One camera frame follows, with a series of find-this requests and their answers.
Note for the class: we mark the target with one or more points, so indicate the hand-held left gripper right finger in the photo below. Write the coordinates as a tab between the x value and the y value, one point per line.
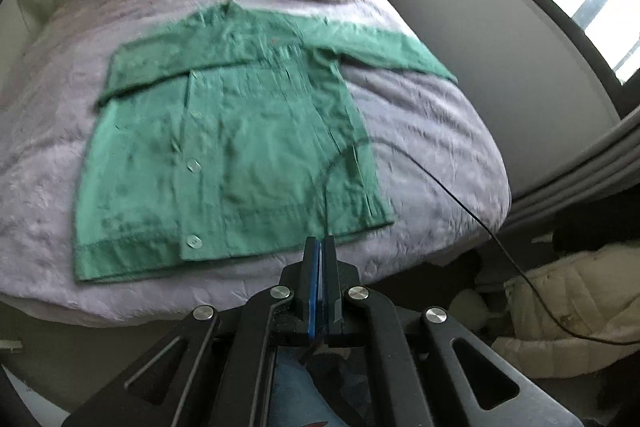
330	287

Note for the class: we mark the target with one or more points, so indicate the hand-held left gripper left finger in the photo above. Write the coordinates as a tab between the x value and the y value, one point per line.
313	292

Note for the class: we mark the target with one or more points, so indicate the green button shirt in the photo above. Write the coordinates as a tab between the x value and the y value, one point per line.
250	147

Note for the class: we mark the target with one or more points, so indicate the person's blue jeans leg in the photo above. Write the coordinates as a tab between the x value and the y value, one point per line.
295	392

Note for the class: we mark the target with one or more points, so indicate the bed with lavender blanket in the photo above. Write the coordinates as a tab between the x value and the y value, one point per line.
430	132

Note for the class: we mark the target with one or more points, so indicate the white puffer jacket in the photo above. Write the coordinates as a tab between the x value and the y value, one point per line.
590	297

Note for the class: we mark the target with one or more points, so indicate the grey curtain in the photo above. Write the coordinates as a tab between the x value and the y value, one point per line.
590	172

